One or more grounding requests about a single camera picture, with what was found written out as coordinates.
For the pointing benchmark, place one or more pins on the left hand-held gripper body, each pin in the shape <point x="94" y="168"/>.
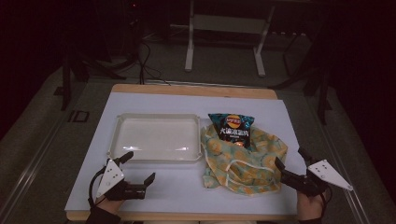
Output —
<point x="109" y="177"/>

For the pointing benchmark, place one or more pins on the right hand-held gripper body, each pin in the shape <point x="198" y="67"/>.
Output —
<point x="313" y="182"/>

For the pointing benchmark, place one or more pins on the white plastic tray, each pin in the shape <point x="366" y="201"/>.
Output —
<point x="155" y="138"/>

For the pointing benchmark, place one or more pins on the dark blue chips packet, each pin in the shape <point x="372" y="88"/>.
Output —
<point x="233" y="128"/>

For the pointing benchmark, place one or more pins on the person's right hand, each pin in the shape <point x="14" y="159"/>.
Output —
<point x="308" y="206"/>

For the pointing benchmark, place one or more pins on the person's left hand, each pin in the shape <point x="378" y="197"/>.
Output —
<point x="108" y="203"/>

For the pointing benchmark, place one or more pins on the white table sheet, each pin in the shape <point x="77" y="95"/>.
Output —
<point x="174" y="189"/>

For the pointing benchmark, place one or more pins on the black metal stand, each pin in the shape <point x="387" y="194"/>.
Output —
<point x="322" y="93"/>
<point x="66" y="81"/>

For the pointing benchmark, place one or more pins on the white metal stand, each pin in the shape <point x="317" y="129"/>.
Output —
<point x="227" y="23"/>

